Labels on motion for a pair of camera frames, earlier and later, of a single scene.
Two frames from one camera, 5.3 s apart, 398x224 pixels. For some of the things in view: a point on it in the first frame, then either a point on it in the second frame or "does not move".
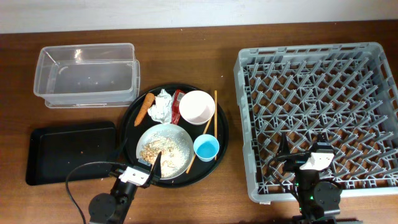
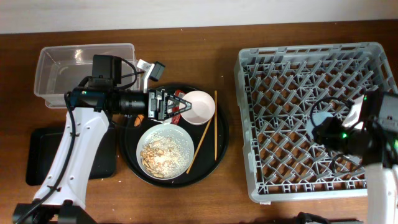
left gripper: (156, 173) → (159, 112)
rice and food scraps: (174, 153) does not move
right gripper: (296, 162) → (324, 132)
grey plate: (175, 145) does not move
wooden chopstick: (194, 155) does not move
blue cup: (206, 147) → (318, 117)
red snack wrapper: (176, 115) does not move
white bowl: (197, 107) does not move
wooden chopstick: (216, 123) does not move
